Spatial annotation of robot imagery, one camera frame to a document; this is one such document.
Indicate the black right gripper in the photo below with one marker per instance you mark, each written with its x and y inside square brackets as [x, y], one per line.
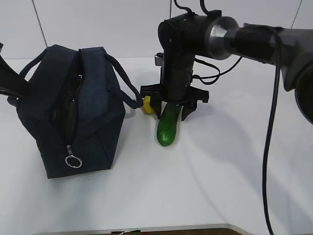
[175, 84]

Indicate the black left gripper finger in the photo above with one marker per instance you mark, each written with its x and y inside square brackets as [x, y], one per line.
[11, 84]

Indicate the yellow lemon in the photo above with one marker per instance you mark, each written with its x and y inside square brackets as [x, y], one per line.
[147, 109]

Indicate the green cucumber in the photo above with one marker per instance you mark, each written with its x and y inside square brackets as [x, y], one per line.
[167, 125]

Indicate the navy blue fabric bag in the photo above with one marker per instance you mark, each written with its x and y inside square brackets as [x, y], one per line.
[75, 108]

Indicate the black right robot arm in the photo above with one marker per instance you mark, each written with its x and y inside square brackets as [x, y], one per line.
[217, 37]

